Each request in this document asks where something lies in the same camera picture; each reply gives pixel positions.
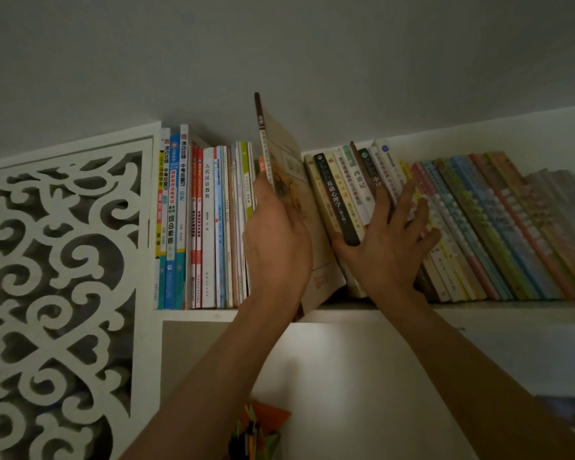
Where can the person's right hand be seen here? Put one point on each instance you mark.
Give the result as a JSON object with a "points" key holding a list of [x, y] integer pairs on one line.
{"points": [[393, 258]]}

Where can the person's left hand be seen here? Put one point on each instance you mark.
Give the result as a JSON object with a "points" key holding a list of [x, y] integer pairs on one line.
{"points": [[278, 253]]}

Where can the row of shelved books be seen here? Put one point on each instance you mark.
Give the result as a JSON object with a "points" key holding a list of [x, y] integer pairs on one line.
{"points": [[211, 234]]}

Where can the white bookshelf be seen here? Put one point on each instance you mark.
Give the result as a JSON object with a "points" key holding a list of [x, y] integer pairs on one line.
{"points": [[508, 311]]}

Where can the person's right forearm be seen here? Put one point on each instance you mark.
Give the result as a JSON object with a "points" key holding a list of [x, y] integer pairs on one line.
{"points": [[484, 383]]}

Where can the person's left forearm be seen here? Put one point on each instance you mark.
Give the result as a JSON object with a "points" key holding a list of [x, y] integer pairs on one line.
{"points": [[211, 388]]}

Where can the colourful stationery bundle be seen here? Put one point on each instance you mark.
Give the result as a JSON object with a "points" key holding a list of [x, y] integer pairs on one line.
{"points": [[268, 416]]}

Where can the white carved lattice panel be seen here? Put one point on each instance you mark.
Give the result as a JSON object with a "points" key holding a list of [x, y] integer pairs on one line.
{"points": [[76, 143]]}

